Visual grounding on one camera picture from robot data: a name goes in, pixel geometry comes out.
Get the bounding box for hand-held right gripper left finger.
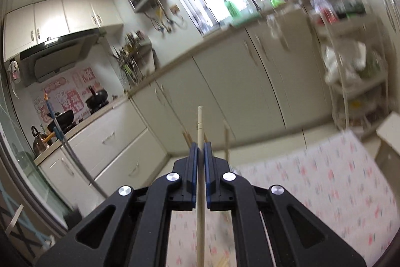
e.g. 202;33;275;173
37;143;199;267

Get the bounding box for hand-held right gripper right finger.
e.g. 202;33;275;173
204;143;366;267

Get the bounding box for group of wooden chopsticks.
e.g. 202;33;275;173
182;120;233;267

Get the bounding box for light wooden chopstick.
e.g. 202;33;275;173
196;105;206;267

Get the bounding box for lower kitchen cabinets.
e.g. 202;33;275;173
34;0;400;214

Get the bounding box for kitchen cabinets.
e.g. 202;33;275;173
4;0;124;61
34;0;400;214

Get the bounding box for cherry print tablecloth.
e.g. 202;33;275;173
170;131;399;267

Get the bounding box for black wok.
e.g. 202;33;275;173
47;110;76;134
85;85;109;110

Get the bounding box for white trolley cart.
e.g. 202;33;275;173
308;0;390;136

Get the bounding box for steel kettle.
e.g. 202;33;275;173
31;125;53;156

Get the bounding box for green dish soap bottle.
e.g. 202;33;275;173
222;0;241;18

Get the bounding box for range hood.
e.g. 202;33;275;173
19;28;101;87

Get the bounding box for white plastic bag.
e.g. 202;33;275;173
323;40;368;83

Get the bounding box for glass sliding door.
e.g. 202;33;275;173
0;89;71;233

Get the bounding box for white stool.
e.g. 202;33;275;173
375;112;400;166

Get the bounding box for beige folding shelf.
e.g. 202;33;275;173
0;183;52;255

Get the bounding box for upper kitchen cabinets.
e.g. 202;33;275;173
4;0;124;61

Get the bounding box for hanging white rag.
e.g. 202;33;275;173
8;60;20;81

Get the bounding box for wall utensil rack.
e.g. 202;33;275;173
109;31;156;89

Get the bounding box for blue mop handle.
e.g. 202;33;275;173
44;93;108;197

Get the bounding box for pink wall stickers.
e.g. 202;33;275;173
33;66;96;127

